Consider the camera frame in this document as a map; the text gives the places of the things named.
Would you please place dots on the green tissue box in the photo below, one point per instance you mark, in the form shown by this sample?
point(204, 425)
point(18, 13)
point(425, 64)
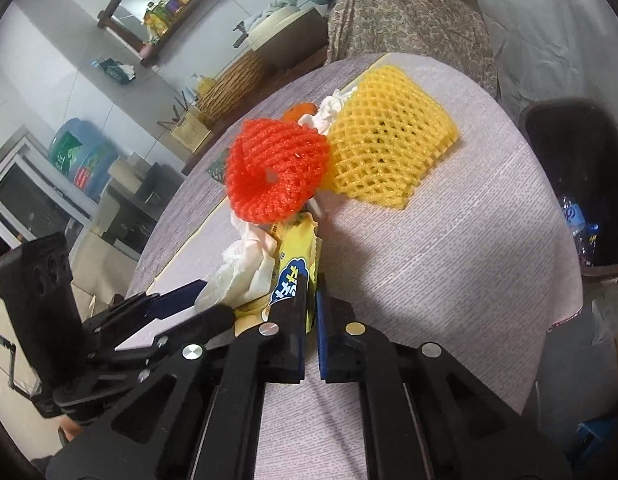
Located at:
point(122, 73)

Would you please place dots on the white cabinet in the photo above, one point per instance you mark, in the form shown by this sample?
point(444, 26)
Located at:
point(35, 199)

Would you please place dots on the orange peel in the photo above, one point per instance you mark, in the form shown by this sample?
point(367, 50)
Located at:
point(297, 111)

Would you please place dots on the woven wicker basket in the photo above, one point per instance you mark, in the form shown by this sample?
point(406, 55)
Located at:
point(236, 82)

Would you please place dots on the floral patterned cloth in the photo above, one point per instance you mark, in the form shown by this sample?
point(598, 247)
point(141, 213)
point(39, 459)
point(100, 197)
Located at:
point(447, 30)

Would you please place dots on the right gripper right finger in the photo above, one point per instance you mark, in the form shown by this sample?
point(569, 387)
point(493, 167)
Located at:
point(425, 415)

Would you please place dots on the wooden wall shelf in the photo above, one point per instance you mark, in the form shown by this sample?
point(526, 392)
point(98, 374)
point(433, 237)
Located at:
point(146, 26)

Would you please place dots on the lilac tablecloth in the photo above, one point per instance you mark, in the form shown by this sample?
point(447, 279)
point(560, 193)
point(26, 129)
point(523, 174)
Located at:
point(480, 261)

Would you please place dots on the clear plastic water bottle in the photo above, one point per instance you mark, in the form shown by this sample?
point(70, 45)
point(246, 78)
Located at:
point(584, 233)

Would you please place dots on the yellow foam fruit net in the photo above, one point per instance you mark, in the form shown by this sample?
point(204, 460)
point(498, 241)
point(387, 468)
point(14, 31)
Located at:
point(386, 138)

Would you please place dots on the blue water jug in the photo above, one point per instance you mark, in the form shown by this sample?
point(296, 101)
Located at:
point(83, 156)

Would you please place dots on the red foam fruit net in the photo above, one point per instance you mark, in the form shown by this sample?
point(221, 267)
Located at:
point(273, 169)

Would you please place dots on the yellow snack wrapper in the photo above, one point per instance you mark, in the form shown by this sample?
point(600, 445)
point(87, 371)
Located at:
point(297, 254)

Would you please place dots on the white draped cloth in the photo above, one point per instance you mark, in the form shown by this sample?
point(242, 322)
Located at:
point(551, 49)

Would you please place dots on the black trash bin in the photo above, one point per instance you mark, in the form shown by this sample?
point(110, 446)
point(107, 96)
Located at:
point(576, 143)

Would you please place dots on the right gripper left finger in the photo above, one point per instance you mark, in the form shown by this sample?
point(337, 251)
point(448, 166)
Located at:
point(198, 415)

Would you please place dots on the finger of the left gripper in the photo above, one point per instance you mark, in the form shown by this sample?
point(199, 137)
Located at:
point(134, 336)

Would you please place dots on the crumpled white tissue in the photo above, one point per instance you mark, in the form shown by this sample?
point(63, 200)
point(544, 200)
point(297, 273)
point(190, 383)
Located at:
point(323, 119)
point(246, 271)

